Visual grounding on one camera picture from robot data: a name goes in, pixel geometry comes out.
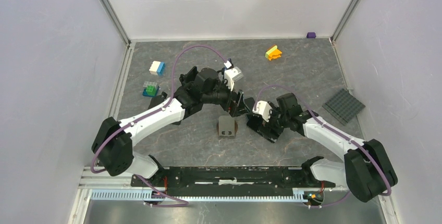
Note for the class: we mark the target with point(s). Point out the black phone light blue edge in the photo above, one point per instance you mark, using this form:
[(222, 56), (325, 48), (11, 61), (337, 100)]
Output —
[(189, 76)]

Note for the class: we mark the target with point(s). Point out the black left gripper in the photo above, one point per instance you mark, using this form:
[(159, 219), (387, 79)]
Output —
[(239, 107)]

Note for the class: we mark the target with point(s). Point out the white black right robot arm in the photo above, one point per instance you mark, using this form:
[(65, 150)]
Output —
[(364, 166)]

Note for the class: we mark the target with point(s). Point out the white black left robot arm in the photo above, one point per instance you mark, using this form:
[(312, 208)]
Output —
[(114, 142)]

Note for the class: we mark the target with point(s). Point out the yellow orange toy block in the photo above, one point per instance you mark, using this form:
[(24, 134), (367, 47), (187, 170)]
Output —
[(273, 53)]

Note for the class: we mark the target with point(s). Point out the purple small block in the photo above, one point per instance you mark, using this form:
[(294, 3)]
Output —
[(311, 35)]

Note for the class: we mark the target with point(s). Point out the black folding desk stand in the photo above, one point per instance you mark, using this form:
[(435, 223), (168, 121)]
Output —
[(157, 103)]

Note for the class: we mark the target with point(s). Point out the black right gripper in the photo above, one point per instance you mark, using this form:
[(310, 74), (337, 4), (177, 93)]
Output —
[(265, 128)]

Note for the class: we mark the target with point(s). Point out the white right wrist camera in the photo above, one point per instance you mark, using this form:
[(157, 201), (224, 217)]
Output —
[(263, 109)]

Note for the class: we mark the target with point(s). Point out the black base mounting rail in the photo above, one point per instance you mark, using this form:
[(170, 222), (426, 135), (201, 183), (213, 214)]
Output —
[(234, 181)]

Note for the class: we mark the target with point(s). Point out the grey studded baseplate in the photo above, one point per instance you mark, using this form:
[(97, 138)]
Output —
[(343, 106)]

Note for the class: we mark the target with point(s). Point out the green blue toy bricks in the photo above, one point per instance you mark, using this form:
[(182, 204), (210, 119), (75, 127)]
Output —
[(150, 89)]

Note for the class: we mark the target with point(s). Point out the white blue toy block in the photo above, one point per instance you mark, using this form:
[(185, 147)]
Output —
[(157, 68)]

